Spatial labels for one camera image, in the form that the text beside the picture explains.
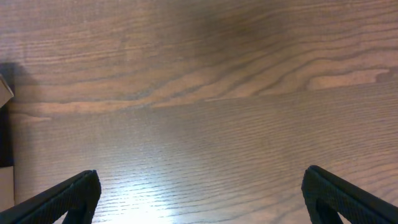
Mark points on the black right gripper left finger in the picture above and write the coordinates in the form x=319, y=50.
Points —
x=76, y=198

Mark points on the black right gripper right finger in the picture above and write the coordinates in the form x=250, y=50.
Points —
x=329, y=197

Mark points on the cardboard box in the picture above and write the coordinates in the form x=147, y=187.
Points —
x=5, y=92

